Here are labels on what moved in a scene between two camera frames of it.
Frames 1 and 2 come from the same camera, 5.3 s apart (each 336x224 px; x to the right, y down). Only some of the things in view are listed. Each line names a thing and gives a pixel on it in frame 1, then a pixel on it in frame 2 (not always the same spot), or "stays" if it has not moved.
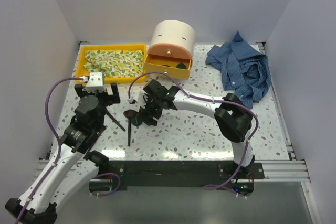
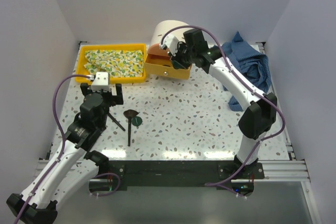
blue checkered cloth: (243, 68) stays
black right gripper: (142, 113) → (180, 46)
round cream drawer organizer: (170, 48) stays
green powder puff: (136, 121) stays
